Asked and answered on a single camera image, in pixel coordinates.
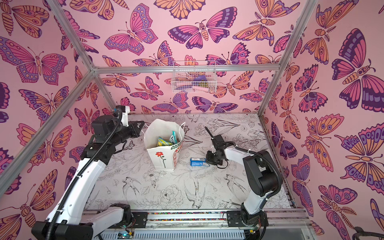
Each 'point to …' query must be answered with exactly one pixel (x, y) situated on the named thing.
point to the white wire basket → (194, 76)
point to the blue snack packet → (198, 162)
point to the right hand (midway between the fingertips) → (207, 159)
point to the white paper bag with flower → (164, 157)
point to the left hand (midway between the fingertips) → (144, 120)
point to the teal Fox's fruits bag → (173, 138)
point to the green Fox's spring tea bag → (162, 142)
